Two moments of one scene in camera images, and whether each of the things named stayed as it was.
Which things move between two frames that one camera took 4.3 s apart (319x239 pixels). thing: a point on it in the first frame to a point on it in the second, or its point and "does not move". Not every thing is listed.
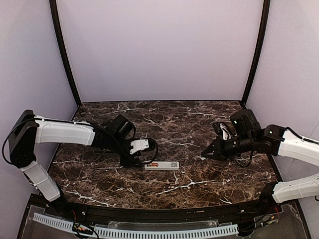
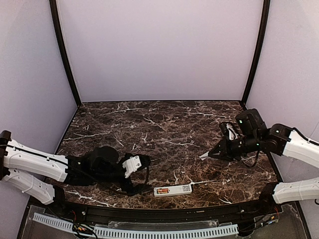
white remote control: x=162 y=166 to x=167 y=191
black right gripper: x=225 y=148 does not move
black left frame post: x=55 y=20 does not move
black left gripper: x=130 y=160 to x=128 y=183
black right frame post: x=260 y=52 does not move
